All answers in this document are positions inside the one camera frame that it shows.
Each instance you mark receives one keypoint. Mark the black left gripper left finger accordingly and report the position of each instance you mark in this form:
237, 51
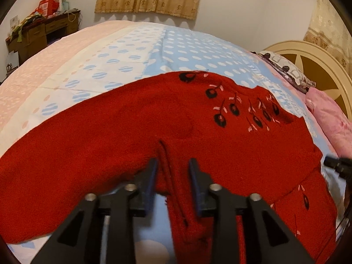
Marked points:
99, 219

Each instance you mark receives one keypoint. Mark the cream wooden headboard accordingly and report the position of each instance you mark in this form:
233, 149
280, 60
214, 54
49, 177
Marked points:
321, 67

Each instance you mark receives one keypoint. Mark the dark wooden desk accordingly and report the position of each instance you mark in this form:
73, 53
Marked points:
43, 32

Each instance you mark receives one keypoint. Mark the red knitted embroidered sweater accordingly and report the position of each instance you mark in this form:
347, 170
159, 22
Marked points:
240, 136

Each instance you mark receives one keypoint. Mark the white patterned pillow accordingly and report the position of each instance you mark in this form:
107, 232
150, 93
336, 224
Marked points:
288, 71

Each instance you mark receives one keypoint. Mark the green striped cloth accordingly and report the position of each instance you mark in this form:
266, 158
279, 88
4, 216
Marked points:
26, 22

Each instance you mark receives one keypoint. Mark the pink folded blanket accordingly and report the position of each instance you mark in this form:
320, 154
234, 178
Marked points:
333, 122

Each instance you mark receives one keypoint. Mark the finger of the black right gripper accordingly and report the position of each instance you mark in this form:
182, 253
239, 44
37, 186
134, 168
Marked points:
343, 166

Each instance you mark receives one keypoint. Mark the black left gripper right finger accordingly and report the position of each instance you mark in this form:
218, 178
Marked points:
243, 225

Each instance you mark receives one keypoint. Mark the white card on desk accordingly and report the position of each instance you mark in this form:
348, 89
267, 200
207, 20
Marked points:
14, 22

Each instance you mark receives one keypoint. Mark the clear plastic bottle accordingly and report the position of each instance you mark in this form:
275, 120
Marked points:
65, 5

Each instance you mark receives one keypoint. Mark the beige right window curtain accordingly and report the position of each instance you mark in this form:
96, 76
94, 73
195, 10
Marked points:
328, 31

